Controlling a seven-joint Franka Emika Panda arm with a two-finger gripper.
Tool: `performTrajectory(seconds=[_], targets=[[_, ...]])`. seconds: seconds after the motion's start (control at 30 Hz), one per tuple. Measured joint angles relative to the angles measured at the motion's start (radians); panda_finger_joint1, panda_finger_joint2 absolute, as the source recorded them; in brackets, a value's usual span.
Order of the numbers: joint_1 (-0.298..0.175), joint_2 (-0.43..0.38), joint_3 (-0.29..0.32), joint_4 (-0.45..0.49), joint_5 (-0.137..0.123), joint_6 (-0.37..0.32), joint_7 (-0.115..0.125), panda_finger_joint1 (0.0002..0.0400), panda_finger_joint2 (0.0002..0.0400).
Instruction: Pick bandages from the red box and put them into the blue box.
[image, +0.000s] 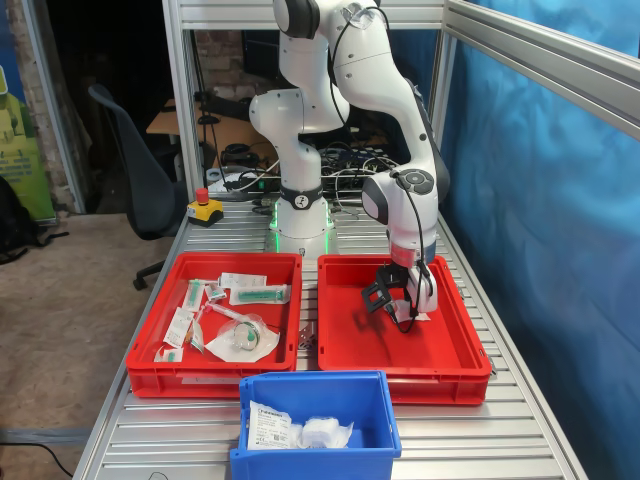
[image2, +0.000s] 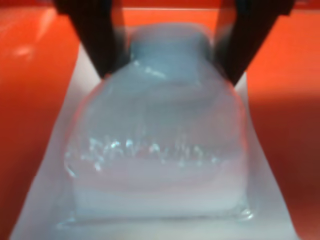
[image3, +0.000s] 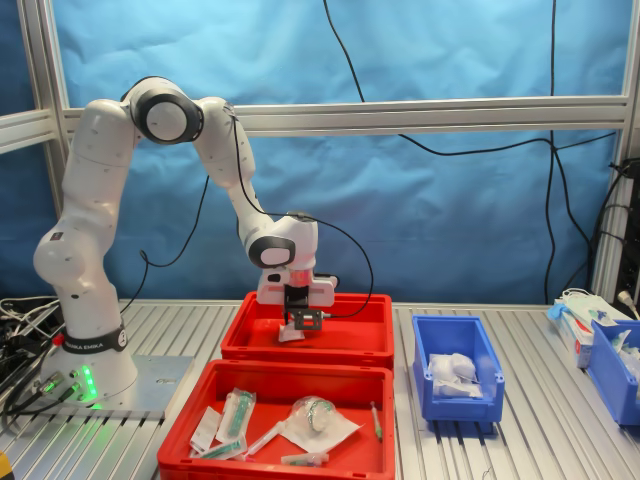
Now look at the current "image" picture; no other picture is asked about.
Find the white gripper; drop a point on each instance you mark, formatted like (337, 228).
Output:
(427, 295)

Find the white bandage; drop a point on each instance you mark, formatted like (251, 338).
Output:
(424, 316)

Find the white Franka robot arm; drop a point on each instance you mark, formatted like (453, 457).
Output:
(300, 150)

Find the red plastic crate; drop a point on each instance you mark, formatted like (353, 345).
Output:
(360, 355)
(150, 380)

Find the blue cloth backdrop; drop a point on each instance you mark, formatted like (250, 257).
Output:
(550, 250)

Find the blue plastic storage bin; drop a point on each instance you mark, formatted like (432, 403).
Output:
(320, 400)

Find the large green syringe packet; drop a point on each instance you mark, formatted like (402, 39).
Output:
(260, 295)

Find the crumpled clear wrapped bandage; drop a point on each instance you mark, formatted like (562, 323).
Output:
(322, 432)

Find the white labelled flat packet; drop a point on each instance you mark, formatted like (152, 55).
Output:
(177, 327)
(242, 280)

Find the coiled tubing packet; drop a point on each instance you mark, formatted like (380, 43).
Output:
(242, 342)

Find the long clear syringe packet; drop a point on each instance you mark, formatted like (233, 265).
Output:
(225, 312)

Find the labelled bandage packet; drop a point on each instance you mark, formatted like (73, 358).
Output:
(270, 425)

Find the white power strip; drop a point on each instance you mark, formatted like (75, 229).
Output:
(250, 186)

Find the slim green syringe packet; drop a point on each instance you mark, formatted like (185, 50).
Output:
(192, 296)

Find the small green orange packet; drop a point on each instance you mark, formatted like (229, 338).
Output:
(196, 337)

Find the yellow emergency stop button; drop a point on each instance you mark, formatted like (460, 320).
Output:
(205, 210)

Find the small green cap packet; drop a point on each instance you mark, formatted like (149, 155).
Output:
(169, 355)

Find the dark office chair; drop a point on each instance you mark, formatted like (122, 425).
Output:
(145, 200)

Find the wooden desk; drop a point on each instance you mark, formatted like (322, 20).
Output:
(165, 122)

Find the black backpack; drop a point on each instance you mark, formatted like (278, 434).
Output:
(15, 225)

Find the green blue roll-up banner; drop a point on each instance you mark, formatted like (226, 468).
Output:
(20, 165)

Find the black bracket with small camera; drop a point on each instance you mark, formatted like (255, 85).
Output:
(377, 295)

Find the small metal corner bracket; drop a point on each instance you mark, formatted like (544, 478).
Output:
(307, 337)

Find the aluminium profile frame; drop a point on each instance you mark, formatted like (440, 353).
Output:
(435, 75)

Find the grey metal post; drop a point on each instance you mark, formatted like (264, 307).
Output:
(55, 110)

